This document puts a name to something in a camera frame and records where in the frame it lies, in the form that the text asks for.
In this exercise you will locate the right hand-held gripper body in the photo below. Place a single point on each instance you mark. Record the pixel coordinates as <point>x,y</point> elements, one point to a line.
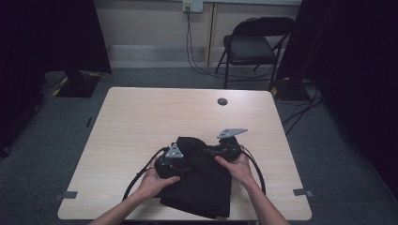
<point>230,150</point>

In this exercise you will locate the black pants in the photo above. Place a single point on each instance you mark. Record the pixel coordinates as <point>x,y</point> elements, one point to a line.
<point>203,184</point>

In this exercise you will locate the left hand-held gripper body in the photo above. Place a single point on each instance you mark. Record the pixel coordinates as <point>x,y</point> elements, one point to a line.
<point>170,165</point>

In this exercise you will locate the black folding chair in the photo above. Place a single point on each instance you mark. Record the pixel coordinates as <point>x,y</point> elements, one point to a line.
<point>250,47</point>

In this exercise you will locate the black curtain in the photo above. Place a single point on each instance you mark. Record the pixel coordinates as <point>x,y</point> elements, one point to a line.
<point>47,37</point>
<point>353,62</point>

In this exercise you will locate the grey tape strip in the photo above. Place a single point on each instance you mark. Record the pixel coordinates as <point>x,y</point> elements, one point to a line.
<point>67,195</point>
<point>303,192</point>

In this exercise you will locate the person's right hand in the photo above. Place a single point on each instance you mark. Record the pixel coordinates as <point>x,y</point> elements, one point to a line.
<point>239,170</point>

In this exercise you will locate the wooden wall strip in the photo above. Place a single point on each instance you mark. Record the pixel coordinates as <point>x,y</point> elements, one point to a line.
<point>211,31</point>

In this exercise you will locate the person's left hand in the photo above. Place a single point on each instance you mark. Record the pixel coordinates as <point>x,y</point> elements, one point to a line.
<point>153,186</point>

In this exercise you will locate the grey table grommet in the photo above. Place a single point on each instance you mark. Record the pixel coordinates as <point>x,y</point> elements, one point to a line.
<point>222,101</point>

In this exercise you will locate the white wall socket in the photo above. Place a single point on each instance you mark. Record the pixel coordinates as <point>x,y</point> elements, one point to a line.
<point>193,5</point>

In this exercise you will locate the small black floor marker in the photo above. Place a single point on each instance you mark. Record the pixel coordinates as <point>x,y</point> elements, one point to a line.
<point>88,122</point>

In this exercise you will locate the black stand base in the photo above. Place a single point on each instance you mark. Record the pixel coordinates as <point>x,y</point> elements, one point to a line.
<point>78,86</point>
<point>287,90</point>

